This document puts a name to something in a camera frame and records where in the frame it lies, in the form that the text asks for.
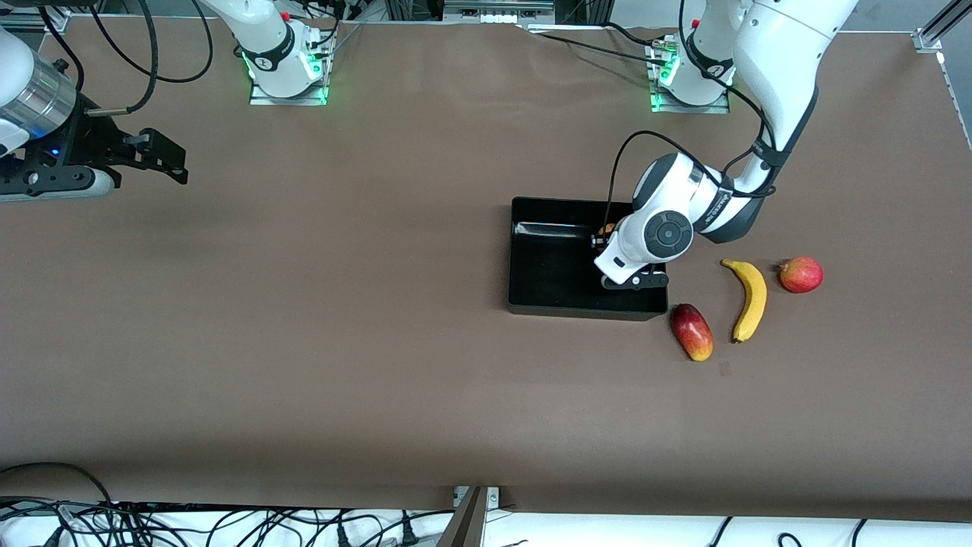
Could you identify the red yellow mango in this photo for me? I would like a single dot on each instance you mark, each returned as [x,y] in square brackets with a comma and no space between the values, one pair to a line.
[692,332]

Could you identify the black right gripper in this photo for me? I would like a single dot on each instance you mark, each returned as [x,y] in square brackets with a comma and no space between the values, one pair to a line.
[93,142]

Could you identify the aluminium frame profile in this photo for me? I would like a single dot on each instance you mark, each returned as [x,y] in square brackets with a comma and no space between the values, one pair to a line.
[942,26]

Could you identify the grey metal rack panel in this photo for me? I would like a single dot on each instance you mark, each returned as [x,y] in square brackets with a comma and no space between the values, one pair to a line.
[497,9]

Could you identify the red apple far right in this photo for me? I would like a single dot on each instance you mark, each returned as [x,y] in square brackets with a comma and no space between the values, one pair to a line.
[802,275]

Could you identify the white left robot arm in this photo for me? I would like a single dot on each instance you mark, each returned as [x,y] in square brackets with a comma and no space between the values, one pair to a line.
[782,61]

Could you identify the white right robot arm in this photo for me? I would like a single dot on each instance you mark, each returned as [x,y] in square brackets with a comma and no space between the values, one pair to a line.
[273,45]

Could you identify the aluminium table bracket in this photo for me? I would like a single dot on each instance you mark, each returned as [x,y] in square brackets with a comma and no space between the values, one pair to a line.
[474,516]

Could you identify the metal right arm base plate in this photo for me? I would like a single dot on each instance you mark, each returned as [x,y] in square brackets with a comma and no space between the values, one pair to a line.
[262,97]

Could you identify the yellow banana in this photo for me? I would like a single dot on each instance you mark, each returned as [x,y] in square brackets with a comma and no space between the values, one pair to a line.
[752,300]

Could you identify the black plastic box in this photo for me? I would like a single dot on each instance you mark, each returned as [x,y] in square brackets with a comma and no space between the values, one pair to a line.
[554,266]

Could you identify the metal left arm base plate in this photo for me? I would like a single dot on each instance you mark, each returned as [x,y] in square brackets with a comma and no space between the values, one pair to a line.
[683,109]

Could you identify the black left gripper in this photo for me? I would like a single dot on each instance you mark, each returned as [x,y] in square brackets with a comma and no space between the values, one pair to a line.
[600,245]

